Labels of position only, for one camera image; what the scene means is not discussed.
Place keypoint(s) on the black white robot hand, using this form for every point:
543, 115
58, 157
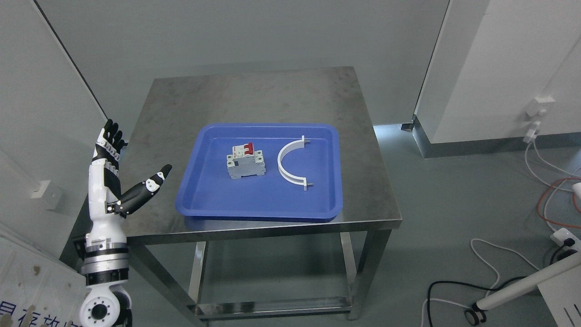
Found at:
108, 205

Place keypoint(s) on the grey circuit breaker red switch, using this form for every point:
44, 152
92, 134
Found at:
245, 161

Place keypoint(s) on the blue plastic tray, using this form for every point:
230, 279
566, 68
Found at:
208, 192

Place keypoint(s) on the white panel with blue text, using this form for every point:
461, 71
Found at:
36, 289

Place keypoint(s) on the stainless steel table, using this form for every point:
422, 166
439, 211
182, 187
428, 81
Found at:
169, 250

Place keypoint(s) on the white semicircular clamp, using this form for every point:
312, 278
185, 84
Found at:
288, 166

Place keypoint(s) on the white power adapter plug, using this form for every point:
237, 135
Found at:
532, 132

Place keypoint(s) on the white power strip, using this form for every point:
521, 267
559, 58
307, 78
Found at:
563, 234

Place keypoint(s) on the white cart leg with caster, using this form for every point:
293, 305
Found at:
559, 285

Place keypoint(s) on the white wall socket box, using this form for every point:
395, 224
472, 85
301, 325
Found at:
538, 107

